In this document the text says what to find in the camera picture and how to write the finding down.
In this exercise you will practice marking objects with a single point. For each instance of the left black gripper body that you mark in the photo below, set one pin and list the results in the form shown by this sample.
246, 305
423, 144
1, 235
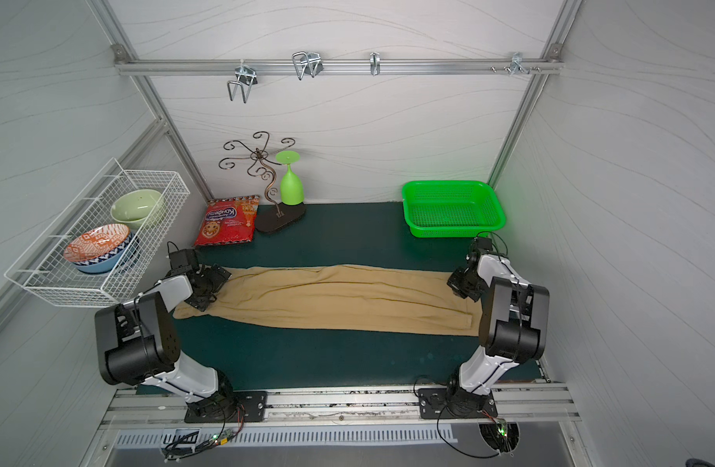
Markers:
212, 281

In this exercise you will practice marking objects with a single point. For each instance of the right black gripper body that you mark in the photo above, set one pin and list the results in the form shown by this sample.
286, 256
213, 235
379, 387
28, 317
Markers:
462, 285

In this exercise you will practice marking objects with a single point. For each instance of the tan long pants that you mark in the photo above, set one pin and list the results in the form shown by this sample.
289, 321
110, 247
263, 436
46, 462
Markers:
347, 297

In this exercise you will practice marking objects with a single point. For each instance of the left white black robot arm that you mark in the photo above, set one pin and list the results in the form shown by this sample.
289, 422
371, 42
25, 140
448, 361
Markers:
138, 344

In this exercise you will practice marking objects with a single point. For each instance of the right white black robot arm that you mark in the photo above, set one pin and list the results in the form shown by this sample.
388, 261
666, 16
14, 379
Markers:
512, 328

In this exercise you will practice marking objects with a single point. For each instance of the red snack bag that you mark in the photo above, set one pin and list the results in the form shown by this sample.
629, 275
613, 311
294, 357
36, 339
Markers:
228, 221

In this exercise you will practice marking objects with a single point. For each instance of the green plastic basket tray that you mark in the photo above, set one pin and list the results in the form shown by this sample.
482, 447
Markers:
446, 209

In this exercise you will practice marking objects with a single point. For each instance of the light green ceramic bowl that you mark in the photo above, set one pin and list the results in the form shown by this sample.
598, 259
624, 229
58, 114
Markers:
139, 209

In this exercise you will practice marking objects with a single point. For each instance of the dark metal scroll stand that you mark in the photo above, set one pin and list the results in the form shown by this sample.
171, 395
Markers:
280, 215

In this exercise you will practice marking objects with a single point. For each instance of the orange blue patterned bowl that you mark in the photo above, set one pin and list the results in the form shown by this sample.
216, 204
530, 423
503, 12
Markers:
98, 250

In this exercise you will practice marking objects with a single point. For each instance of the green plastic goblet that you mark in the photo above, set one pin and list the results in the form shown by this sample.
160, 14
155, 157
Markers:
291, 187

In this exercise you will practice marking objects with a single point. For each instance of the white vent grille strip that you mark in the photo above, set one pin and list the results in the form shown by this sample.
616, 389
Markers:
294, 436

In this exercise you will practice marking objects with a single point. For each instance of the double prong metal hook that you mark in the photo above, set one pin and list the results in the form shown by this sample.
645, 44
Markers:
245, 78

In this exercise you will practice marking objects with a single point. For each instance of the right end metal hook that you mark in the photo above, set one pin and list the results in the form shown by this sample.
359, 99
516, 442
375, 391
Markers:
516, 66

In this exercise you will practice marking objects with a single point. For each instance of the metal clip hook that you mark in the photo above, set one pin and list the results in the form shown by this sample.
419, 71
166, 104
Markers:
307, 64

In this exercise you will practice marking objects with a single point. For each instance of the white wire wall basket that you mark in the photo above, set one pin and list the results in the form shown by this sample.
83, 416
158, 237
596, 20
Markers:
41, 269

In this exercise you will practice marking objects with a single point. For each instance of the right black mount plate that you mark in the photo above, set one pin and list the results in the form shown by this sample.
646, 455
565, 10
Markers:
433, 403

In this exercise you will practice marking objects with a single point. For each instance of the black mount plate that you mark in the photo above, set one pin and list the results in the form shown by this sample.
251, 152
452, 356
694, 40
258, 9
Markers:
248, 406
433, 403

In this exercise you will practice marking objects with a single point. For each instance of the left black mount plate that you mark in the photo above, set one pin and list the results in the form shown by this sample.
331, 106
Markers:
248, 406

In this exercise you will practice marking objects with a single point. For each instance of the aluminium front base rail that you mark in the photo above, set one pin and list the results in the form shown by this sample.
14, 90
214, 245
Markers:
346, 405

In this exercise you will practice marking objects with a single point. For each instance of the aluminium top rail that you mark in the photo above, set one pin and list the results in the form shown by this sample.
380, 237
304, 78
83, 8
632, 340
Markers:
332, 67

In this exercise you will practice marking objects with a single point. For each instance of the small metal bracket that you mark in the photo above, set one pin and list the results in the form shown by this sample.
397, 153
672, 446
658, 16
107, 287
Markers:
375, 64

